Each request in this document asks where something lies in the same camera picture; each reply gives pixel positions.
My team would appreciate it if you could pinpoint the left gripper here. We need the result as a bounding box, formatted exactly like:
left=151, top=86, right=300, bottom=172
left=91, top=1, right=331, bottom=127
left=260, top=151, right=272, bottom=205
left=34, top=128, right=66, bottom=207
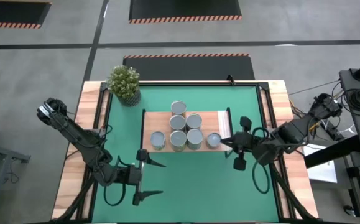
left=124, top=149, right=167, bottom=206

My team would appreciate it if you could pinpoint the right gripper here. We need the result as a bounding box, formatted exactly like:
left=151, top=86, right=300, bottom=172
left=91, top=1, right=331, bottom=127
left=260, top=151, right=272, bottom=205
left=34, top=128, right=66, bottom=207
left=219, top=116, right=261, bottom=171

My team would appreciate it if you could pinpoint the short mandarin oranges can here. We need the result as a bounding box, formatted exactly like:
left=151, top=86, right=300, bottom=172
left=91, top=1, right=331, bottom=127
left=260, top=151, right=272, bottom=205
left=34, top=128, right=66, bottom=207
left=206, top=132, right=223, bottom=150

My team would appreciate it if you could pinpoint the cherries can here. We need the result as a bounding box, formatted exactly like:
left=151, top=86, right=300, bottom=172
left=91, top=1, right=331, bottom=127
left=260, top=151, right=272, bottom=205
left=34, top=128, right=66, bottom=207
left=187, top=128, right=205, bottom=151

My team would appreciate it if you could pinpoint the pink mixed fruit can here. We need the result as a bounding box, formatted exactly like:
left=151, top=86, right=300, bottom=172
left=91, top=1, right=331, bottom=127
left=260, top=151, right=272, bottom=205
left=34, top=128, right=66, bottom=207
left=150, top=131, right=167, bottom=151

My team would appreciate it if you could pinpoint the pale green oranges can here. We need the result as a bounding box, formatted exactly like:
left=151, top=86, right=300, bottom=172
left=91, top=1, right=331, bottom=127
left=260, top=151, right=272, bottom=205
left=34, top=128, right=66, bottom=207
left=169, top=129, right=188, bottom=152

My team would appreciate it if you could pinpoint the peaches can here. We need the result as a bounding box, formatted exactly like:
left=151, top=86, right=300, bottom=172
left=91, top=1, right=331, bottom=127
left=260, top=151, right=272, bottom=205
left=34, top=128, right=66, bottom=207
left=169, top=114, right=187, bottom=131

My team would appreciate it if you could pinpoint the pineapple can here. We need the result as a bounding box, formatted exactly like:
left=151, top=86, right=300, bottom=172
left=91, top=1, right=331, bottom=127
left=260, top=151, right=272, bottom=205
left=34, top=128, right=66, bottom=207
left=170, top=100, right=188, bottom=118

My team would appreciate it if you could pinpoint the green table mat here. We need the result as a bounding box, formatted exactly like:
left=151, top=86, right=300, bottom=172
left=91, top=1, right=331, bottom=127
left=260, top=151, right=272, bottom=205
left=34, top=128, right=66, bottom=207
left=91, top=84, right=280, bottom=223

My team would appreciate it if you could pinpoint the black floor mat striped edge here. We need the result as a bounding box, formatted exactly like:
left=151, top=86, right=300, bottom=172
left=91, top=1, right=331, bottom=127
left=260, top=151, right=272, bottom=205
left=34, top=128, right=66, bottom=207
left=122, top=52, right=256, bottom=82
left=0, top=0, right=53, bottom=30
left=128, top=0, right=243, bottom=25

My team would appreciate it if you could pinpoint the white paper sheet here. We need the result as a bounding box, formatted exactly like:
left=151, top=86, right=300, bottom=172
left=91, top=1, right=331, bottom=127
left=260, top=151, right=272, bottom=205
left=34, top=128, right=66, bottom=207
left=300, top=139, right=338, bottom=184

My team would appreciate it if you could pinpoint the white-flowered plant striped pot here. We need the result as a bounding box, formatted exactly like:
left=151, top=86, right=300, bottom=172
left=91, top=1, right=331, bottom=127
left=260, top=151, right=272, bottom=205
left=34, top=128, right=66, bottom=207
left=106, top=64, right=142, bottom=108

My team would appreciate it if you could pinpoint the black flat bar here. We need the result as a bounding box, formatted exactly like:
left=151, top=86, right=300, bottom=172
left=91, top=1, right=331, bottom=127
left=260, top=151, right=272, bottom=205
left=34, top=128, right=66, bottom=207
left=303, top=134, right=360, bottom=169

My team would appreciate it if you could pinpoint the black power adapter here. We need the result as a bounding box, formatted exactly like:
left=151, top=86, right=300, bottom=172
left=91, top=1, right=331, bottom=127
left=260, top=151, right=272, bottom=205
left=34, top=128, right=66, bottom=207
left=325, top=123, right=344, bottom=141

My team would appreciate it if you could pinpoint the grey equipment cart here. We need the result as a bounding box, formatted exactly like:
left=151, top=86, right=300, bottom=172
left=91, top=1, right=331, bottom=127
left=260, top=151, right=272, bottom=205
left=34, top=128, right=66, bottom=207
left=338, top=68, right=360, bottom=156

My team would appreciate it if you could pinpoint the black computer mouse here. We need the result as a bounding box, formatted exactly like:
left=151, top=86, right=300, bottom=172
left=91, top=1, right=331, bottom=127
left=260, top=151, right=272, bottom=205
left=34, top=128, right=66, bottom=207
left=343, top=204, right=356, bottom=218

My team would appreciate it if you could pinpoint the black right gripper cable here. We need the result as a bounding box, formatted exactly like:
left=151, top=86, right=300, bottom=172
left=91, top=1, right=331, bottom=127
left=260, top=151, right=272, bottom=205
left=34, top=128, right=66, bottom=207
left=251, top=126, right=271, bottom=195

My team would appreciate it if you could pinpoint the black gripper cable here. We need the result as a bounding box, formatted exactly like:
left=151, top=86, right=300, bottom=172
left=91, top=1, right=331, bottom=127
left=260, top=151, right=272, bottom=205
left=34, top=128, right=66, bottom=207
left=251, top=126, right=271, bottom=195
left=103, top=155, right=127, bottom=207

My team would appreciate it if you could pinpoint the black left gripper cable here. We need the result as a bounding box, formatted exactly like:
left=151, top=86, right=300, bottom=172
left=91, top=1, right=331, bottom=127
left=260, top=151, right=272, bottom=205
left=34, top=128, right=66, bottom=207
left=103, top=155, right=127, bottom=207

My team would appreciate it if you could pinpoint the wooden shelf black frame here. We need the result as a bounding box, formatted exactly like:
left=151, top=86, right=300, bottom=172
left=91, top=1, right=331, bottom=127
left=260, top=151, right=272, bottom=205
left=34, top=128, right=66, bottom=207
left=140, top=106, right=237, bottom=160

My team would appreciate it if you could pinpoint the black aluminium table frame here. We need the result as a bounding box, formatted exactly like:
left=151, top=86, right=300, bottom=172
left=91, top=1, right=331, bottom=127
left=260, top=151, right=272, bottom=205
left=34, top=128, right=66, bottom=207
left=50, top=80, right=322, bottom=224

